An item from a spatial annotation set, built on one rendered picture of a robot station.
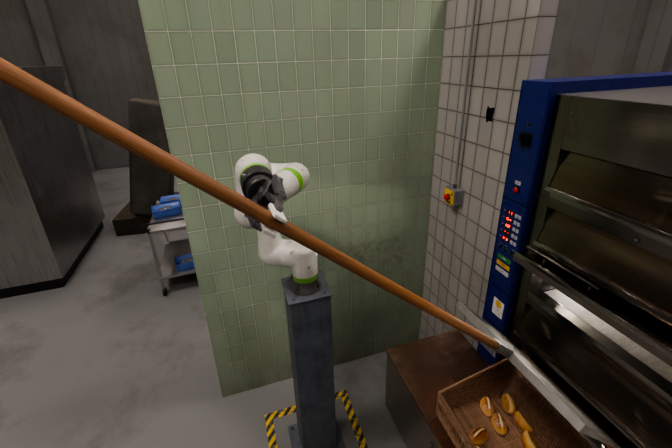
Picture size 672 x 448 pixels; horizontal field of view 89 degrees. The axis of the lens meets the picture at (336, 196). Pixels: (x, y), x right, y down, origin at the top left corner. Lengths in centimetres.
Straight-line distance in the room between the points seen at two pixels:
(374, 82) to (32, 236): 376
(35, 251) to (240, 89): 331
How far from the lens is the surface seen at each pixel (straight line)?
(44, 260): 475
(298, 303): 170
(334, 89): 204
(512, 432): 215
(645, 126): 152
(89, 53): 925
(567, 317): 189
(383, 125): 218
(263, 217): 71
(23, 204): 453
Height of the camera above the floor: 227
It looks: 22 degrees down
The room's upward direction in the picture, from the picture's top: 2 degrees counter-clockwise
